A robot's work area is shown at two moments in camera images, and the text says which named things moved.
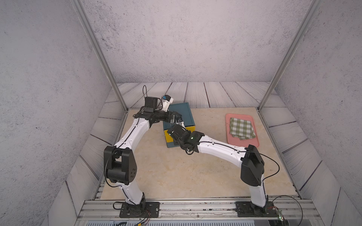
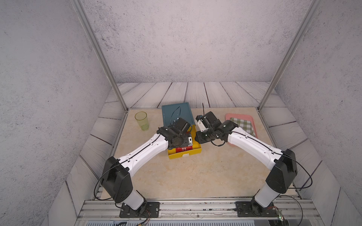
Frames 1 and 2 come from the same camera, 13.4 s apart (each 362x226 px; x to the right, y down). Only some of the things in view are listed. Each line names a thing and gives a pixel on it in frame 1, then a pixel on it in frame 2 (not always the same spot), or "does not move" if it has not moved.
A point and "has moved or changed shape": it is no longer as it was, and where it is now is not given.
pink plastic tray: (236, 141) does not move
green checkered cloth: (242, 129) does not move
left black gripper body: (160, 116) to (183, 141)
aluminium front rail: (198, 210) does not move
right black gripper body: (182, 146) to (205, 136)
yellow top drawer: (169, 139) has moved or changed shape
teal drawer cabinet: (178, 113) does not move
